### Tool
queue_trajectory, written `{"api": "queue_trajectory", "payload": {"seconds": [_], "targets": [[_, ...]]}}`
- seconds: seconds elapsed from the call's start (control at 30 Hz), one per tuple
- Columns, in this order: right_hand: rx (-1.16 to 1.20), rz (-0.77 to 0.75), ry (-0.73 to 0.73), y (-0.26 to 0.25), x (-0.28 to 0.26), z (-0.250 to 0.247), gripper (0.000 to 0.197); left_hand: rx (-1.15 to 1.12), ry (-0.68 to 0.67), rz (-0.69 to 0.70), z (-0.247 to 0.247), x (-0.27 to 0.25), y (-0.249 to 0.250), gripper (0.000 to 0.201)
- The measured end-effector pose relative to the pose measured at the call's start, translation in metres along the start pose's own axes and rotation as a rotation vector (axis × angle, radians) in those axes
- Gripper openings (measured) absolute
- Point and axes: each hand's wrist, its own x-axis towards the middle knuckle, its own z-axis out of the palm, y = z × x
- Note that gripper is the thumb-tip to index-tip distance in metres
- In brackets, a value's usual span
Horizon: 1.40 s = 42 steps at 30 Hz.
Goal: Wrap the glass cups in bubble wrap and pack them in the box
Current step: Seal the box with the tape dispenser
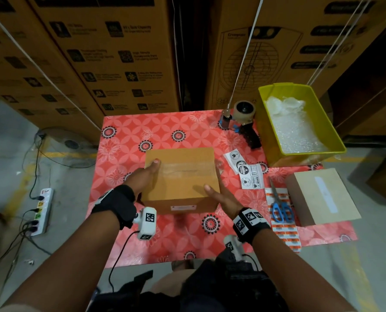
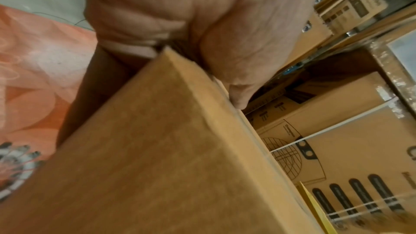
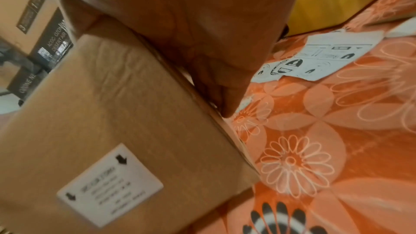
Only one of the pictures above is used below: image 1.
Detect small cardboard box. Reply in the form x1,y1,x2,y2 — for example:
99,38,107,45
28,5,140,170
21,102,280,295
140,146,221,216

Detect person's right hand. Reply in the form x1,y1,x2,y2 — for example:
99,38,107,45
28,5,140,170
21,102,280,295
203,159,246,220

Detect black wristband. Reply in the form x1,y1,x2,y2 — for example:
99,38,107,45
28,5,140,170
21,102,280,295
92,184,138,231
231,206,272,245

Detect yellow plastic bin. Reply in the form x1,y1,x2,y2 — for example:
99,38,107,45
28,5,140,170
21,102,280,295
256,82,348,168

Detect black-white fragile sticker sheet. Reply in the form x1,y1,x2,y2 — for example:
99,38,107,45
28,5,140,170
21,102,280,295
238,163,266,192

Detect person's left forearm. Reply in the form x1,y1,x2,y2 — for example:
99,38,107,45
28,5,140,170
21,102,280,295
0,211,120,312

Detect person's dark clothing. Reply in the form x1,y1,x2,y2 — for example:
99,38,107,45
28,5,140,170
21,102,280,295
88,249,293,312

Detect packaged blue scissors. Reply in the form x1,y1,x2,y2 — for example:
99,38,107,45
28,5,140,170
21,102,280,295
265,180,303,253

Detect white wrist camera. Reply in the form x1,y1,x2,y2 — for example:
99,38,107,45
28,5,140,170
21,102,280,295
135,205,159,242
222,234,245,261

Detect tape dispenser with tape roll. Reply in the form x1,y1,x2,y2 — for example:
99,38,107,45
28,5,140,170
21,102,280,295
218,99,263,151

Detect person's right forearm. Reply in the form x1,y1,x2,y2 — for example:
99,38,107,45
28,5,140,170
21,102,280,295
251,229,358,312

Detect bubble wrap bundle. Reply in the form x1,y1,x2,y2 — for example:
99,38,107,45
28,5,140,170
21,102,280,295
265,95,329,155

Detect white power strip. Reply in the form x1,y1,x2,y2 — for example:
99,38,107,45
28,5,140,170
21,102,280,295
24,186,55,237

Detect wire-guard floor fan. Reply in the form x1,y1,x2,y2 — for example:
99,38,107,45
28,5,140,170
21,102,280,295
35,127,98,169

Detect person's left hand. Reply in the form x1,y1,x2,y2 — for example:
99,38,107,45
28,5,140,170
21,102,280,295
123,158,162,201

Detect orange floral tablecloth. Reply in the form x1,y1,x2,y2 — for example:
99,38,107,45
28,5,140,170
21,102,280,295
85,110,360,268

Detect stack of Crompton cartons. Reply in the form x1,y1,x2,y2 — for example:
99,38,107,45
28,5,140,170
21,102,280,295
0,0,386,143

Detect flat brown cardboard box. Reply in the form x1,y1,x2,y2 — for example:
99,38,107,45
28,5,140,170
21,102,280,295
284,167,363,228

